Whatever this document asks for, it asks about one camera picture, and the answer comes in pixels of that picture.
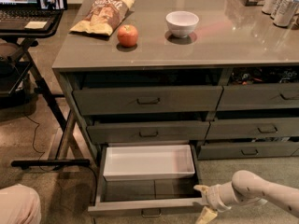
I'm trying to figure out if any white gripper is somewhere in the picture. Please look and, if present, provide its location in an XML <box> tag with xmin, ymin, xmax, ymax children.
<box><xmin>193</xmin><ymin>184</ymin><xmax>231</xmax><ymax>224</ymax></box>

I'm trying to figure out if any grey drawer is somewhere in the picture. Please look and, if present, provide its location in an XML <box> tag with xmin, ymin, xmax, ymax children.
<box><xmin>73</xmin><ymin>86</ymin><xmax>222</xmax><ymax>115</ymax></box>
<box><xmin>218</xmin><ymin>83</ymin><xmax>299</xmax><ymax>111</ymax></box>
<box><xmin>198</xmin><ymin>142</ymin><xmax>299</xmax><ymax>160</ymax></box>
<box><xmin>88</xmin><ymin>144</ymin><xmax>203</xmax><ymax>217</ymax></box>
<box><xmin>87</xmin><ymin>120</ymin><xmax>209</xmax><ymax>144</ymax></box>
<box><xmin>206</xmin><ymin>118</ymin><xmax>299</xmax><ymax>140</ymax></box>

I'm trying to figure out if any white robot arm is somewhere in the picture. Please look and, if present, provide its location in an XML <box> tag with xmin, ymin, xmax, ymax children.
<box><xmin>193</xmin><ymin>170</ymin><xmax>299</xmax><ymax>224</ymax></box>

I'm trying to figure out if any white rectangular plastic bin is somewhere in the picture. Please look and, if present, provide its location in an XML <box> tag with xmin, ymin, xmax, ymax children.
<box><xmin>103</xmin><ymin>145</ymin><xmax>195</xmax><ymax>181</ymax></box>

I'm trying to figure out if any white ceramic bowl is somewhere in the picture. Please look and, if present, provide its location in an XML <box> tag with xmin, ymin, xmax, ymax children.
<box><xmin>165</xmin><ymin>11</ymin><xmax>199</xmax><ymax>38</ymax></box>

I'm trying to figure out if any red apple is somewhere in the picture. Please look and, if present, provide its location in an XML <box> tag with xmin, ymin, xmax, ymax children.
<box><xmin>117</xmin><ymin>25</ymin><xmax>138</xmax><ymax>48</ymax></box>

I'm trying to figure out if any black laptop stand cart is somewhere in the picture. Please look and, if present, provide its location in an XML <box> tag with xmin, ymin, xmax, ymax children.
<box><xmin>0</xmin><ymin>11</ymin><xmax>90</xmax><ymax>170</ymax></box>

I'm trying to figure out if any yellow brown chip bag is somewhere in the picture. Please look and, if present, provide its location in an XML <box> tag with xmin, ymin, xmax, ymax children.
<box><xmin>70</xmin><ymin>0</ymin><xmax>135</xmax><ymax>35</ymax></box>

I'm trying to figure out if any yellow sticky note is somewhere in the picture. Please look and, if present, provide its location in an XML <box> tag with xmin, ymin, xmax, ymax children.
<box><xmin>25</xmin><ymin>21</ymin><xmax>47</xmax><ymax>29</ymax></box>

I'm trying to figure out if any black smartphone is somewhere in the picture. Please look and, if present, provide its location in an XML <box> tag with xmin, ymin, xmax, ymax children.
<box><xmin>37</xmin><ymin>0</ymin><xmax>68</xmax><ymax>10</ymax></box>

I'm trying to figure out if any black laptop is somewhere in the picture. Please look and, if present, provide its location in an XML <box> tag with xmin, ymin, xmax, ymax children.
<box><xmin>0</xmin><ymin>0</ymin><xmax>62</xmax><ymax>33</ymax></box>

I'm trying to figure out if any grey drawer cabinet frame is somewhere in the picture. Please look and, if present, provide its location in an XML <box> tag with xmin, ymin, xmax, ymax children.
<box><xmin>53</xmin><ymin>62</ymin><xmax>299</xmax><ymax>160</ymax></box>

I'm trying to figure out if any black power cable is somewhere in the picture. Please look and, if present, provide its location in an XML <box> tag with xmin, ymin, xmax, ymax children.
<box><xmin>22</xmin><ymin>103</ymin><xmax>98</xmax><ymax>224</ymax></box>

